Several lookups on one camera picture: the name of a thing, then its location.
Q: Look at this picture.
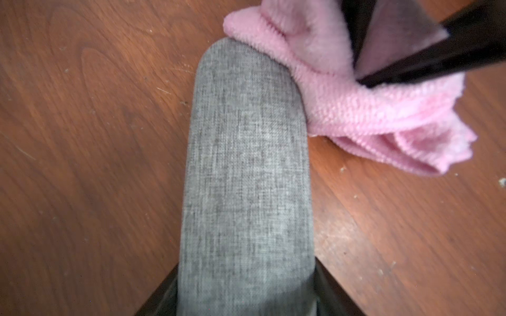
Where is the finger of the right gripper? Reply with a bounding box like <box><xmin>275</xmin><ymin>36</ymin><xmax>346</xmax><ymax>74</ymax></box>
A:
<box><xmin>341</xmin><ymin>0</ymin><xmax>377</xmax><ymax>65</ymax></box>
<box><xmin>359</xmin><ymin>1</ymin><xmax>505</xmax><ymax>88</ymax></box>

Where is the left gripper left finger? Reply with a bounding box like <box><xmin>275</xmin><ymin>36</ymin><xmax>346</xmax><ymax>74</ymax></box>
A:
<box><xmin>134</xmin><ymin>265</ymin><xmax>179</xmax><ymax>316</ymax></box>

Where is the pink microfiber cloth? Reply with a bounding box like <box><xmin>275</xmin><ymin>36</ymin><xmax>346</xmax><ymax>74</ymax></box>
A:
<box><xmin>223</xmin><ymin>1</ymin><xmax>477</xmax><ymax>175</ymax></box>

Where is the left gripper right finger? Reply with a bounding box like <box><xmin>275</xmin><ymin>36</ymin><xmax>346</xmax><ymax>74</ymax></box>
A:
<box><xmin>314</xmin><ymin>258</ymin><xmax>366</xmax><ymax>316</ymax></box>

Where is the grey felt eyeglass case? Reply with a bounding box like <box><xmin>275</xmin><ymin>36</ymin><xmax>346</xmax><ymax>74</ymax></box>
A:
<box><xmin>177</xmin><ymin>38</ymin><xmax>317</xmax><ymax>315</ymax></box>

